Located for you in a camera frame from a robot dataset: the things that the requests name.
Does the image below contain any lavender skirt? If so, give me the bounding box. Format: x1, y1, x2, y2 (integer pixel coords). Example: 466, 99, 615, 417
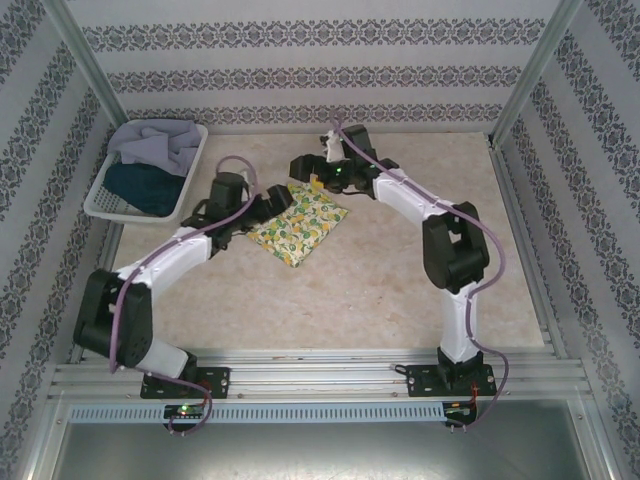
108, 119, 201, 176

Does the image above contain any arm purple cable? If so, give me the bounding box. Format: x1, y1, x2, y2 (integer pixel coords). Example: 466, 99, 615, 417
108, 155, 261, 437
331, 114, 512, 435

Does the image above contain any lemon print skirt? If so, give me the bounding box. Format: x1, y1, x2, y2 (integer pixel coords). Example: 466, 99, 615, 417
247, 182, 350, 271

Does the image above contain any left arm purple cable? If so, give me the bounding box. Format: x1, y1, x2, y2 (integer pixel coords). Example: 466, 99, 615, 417
108, 155, 261, 437

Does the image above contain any blue denim skirt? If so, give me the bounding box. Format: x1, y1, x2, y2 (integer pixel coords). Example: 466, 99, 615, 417
103, 162, 186, 217

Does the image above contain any circuit board with green light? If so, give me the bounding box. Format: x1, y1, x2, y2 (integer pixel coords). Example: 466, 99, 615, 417
164, 404, 206, 419

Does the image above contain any grey metal sheet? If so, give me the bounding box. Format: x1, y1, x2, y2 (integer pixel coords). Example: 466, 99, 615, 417
29, 399, 619, 480

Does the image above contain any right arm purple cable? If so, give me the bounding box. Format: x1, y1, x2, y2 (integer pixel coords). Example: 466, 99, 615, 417
331, 114, 512, 435

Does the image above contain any white plastic basket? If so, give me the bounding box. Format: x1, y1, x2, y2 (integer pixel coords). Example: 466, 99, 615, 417
83, 119, 209, 224

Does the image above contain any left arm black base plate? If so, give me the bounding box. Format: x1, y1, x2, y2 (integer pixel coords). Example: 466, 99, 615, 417
141, 367, 231, 400

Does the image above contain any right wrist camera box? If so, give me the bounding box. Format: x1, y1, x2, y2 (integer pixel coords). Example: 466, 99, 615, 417
321, 130, 347, 162

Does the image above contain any aluminium mounting rail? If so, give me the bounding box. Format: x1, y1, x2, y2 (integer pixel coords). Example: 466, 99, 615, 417
49, 348, 587, 402

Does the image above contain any white slotted cable duct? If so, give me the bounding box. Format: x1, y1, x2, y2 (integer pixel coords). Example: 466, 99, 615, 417
67, 403, 446, 422

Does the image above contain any aluminium corner post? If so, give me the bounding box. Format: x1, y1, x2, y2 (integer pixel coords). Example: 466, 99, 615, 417
42, 0, 129, 136
489, 0, 585, 146

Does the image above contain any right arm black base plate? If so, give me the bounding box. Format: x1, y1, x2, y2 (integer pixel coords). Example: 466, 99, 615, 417
405, 363, 497, 399

